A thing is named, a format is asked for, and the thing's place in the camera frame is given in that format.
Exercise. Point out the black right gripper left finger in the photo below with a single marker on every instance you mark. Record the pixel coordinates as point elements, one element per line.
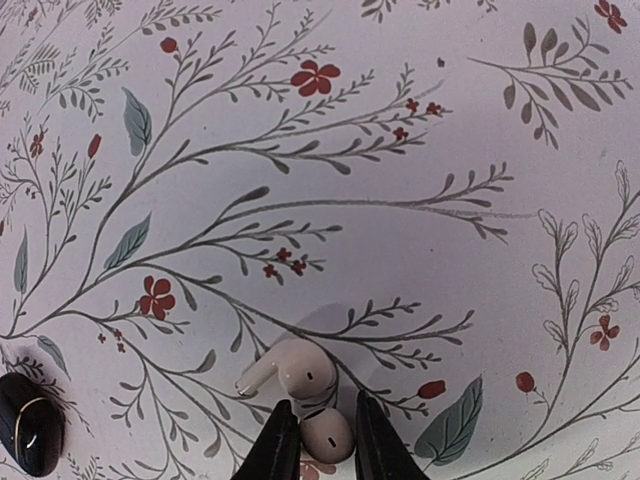
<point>275,455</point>

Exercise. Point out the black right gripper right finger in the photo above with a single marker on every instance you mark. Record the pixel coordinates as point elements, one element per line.
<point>380,453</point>

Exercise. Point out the white earbud with stem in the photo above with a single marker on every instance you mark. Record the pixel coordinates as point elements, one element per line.
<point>304,370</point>

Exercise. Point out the black earbud case right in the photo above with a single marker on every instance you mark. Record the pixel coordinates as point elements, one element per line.
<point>32,428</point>

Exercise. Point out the floral table mat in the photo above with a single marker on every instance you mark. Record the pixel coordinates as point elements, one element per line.
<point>442,195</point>

